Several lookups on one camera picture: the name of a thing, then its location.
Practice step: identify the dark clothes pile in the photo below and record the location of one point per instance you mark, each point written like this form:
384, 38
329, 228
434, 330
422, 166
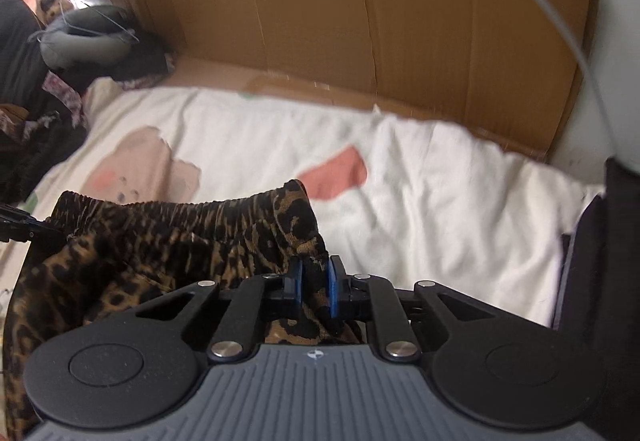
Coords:
30, 146

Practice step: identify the brown cardboard sheet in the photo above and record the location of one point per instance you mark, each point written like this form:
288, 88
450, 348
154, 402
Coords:
350, 11

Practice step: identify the grey garment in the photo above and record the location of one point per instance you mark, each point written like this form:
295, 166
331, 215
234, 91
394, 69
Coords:
85, 41

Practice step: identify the leopard print pants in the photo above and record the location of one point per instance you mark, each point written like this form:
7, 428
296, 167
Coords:
125, 246

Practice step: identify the black folded garment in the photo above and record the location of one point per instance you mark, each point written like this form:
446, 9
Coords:
615, 246

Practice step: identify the black cushion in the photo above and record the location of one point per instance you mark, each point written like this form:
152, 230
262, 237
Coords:
17, 41

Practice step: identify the white printed bed sheet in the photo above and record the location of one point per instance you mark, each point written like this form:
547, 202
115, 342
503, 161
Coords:
425, 196

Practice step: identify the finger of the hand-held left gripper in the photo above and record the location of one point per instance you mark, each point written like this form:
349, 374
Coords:
20, 223

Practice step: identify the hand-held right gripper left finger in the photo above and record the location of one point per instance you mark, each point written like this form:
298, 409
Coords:
298, 283

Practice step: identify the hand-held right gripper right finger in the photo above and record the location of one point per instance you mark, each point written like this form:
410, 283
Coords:
332, 293

